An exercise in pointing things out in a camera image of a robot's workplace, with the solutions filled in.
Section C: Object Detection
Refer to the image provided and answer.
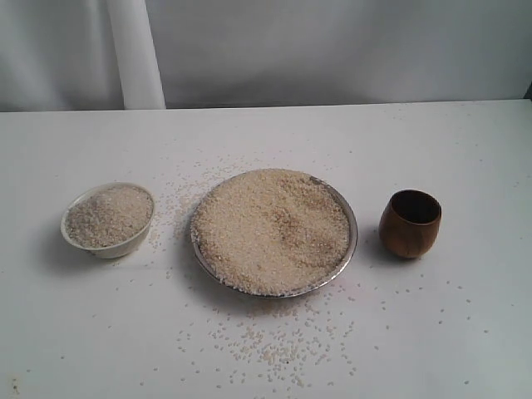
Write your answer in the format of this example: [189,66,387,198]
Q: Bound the brown wooden cup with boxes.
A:
[377,190,442,259]

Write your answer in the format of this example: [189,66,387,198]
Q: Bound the rice heap on plate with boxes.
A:
[191,169,351,297]

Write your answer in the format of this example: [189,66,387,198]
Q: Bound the spilled rice grains on table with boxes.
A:
[111,155,470,379]

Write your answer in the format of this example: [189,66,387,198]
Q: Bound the rice in white bowl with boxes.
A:
[66,185,154,248]

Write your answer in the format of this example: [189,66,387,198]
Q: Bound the white ceramic bowl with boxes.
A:
[60,182,155,259]

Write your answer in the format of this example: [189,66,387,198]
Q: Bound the round steel plate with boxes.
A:
[190,169,359,298]

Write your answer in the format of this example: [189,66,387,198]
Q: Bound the white backdrop curtain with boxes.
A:
[1,1,531,111]

